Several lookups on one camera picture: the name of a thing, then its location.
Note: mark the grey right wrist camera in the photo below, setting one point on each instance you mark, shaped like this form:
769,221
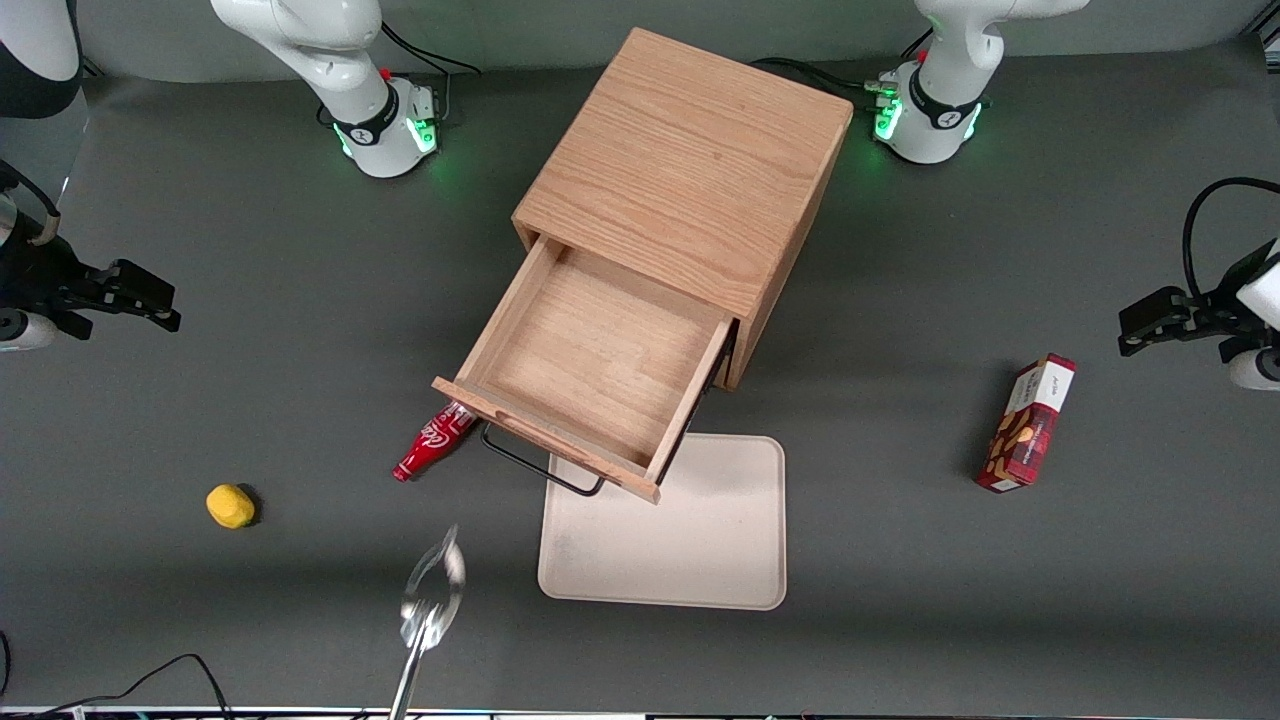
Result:
25,332

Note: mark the cream rectangular plastic tray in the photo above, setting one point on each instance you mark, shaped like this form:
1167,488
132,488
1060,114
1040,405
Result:
690,540

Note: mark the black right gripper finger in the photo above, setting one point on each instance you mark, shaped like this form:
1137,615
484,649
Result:
150,318
140,283

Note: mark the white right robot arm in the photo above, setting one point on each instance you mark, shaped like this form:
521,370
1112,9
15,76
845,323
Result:
370,110

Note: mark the red cola bottle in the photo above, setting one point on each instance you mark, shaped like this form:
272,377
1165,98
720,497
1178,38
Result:
430,445

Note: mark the shiny clear spoon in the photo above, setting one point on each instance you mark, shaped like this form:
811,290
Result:
432,590

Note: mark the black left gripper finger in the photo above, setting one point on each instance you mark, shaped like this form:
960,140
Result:
1155,318

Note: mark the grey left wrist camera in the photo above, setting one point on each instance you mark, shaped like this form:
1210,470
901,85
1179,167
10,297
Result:
1258,368

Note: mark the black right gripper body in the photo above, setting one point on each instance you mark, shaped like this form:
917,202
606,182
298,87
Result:
30,272

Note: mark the oak wooden drawer cabinet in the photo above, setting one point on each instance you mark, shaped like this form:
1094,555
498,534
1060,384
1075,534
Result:
690,160

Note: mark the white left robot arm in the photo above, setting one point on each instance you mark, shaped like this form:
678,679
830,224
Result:
940,110

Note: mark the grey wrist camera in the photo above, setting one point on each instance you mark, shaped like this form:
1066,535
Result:
1258,368
25,332

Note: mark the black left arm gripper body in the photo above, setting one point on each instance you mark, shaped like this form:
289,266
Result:
1216,303

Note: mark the yellow lemon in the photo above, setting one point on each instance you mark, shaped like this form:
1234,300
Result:
230,506

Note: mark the red almond snack box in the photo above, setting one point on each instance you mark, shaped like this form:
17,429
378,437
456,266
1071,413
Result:
1030,425

